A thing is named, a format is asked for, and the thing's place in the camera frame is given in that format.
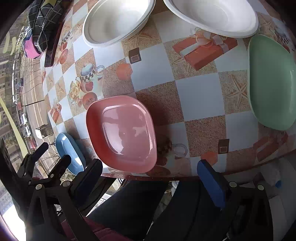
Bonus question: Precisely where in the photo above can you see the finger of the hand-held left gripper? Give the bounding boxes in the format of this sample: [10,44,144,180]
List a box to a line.
[20,142,49,179]
[35,154,72,186]

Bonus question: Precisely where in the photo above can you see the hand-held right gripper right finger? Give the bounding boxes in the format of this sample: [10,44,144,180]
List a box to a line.
[197,159,274,241]

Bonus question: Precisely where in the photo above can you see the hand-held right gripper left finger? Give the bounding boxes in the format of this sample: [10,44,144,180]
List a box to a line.
[24,159,111,241]

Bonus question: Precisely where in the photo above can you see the blue plate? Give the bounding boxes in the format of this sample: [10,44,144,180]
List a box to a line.
[55,133,87,175]

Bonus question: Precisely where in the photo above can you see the pink plate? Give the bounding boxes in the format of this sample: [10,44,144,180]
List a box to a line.
[86,95,158,174]

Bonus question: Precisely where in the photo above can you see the green plate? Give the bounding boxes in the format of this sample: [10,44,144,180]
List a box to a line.
[248,34,296,131]

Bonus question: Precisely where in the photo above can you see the white bowl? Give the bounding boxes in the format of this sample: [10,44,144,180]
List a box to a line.
[163,0,259,38]
[82,0,156,48]

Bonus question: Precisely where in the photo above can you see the person's right leg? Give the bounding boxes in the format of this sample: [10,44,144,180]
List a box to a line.
[143,181,232,241]

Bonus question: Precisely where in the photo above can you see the person's leg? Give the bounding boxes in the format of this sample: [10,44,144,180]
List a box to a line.
[143,181,232,241]
[88,179,169,241]

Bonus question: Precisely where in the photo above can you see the person's left leg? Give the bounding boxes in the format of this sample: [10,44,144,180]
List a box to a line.
[88,179,169,241]

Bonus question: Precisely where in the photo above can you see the person's maroon jacket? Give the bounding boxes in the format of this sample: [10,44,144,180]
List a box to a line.
[60,215,144,241]

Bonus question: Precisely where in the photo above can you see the white plastic bag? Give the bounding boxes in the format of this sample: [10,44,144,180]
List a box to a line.
[260,160,284,188]

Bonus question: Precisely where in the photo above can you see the printed checkered tablecloth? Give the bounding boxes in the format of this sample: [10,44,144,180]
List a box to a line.
[40,0,296,179]

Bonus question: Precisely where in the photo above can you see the checked dark cloth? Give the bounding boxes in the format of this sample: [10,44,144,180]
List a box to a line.
[21,0,63,59]

